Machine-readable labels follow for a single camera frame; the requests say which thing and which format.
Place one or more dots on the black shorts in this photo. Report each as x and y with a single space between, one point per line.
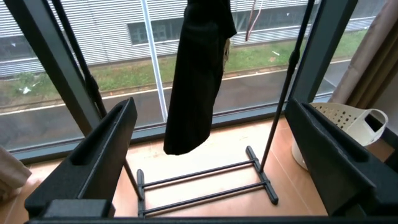
196 93

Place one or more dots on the pink clothes hanger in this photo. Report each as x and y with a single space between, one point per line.
253 21

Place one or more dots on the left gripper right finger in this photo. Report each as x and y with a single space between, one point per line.
335 186

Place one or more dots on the window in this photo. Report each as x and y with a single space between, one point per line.
124 46

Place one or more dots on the white laundry basket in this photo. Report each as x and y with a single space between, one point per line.
357 121

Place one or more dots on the black clothes rack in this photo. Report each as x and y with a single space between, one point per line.
280 109

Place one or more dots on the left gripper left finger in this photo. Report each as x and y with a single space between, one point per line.
99 174

